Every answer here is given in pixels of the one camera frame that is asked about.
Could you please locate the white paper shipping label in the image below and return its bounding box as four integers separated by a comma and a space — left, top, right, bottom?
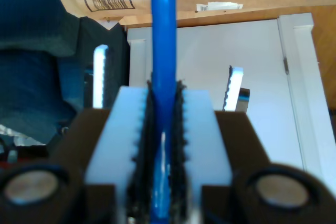
196, 1, 244, 12

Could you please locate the white panelled door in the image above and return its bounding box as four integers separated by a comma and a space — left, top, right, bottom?
127, 13, 336, 183

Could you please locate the blue sofa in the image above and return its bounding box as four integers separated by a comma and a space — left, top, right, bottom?
0, 0, 79, 146

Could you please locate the black cloth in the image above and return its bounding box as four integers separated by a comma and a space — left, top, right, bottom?
61, 16, 131, 109

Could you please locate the blue network cable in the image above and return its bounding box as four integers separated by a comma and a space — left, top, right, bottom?
148, 0, 179, 224

